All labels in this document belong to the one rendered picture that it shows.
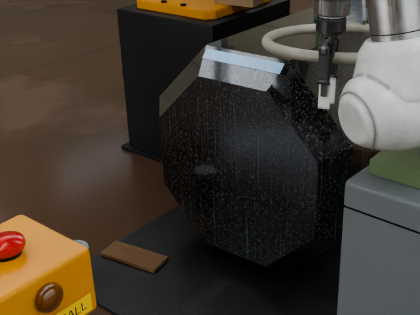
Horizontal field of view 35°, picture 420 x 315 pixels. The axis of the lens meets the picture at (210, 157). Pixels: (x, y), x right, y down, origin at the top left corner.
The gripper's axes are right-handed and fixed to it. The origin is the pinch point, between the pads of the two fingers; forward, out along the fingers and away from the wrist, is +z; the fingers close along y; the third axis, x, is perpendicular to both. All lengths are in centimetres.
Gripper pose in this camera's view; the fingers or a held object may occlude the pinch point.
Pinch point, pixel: (327, 94)
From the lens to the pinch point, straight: 175.3
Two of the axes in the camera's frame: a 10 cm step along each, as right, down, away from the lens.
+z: 0.1, 9.2, 3.8
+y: 4.1, -3.5, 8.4
